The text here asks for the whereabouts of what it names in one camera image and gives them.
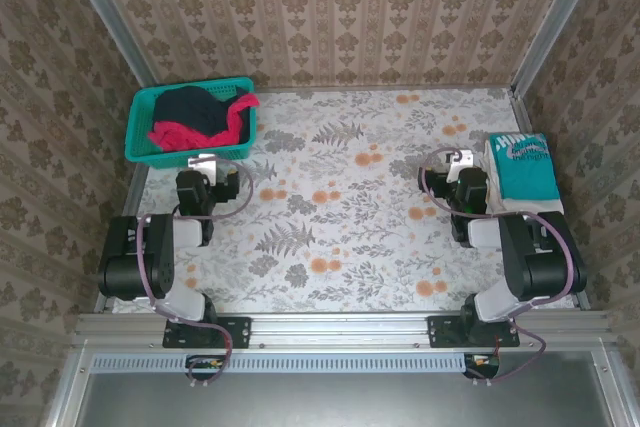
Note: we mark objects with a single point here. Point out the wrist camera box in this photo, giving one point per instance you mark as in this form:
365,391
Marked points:
461,158
202,167

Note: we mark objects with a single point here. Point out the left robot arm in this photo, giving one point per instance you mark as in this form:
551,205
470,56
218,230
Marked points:
125,267

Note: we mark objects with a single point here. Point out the grey metal sheet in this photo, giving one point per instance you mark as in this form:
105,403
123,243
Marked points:
350,399

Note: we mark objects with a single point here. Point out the small controller board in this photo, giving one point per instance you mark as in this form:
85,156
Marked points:
206,363
482,362

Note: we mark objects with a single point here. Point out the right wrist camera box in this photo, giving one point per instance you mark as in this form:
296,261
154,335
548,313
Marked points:
461,158

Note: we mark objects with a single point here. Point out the navy blue t-shirt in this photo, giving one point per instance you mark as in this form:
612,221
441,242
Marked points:
190,107

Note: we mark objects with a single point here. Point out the aluminium frame post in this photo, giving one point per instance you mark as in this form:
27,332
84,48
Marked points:
555,22
110,12

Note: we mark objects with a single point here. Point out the floral table cover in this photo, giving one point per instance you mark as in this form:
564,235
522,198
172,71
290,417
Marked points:
350,227

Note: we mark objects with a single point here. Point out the aluminium mounting rail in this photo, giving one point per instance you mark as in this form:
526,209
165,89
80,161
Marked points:
340,329

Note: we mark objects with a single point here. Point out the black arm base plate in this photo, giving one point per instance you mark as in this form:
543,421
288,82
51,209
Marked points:
442,332
235,332

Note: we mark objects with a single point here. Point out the folded teal printed t-shirt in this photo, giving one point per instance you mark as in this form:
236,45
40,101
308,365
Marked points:
530,177

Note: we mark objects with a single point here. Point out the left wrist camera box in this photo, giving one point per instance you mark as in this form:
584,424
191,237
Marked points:
202,167

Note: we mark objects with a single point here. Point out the teal plastic laundry basket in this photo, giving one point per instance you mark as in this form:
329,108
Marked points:
140,147

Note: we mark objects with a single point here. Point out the folded cream t-shirt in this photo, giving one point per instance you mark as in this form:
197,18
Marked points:
525,207

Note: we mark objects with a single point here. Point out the red t-shirt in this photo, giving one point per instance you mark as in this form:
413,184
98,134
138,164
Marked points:
175,139

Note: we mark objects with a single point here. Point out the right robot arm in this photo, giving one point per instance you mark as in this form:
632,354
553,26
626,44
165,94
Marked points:
540,272

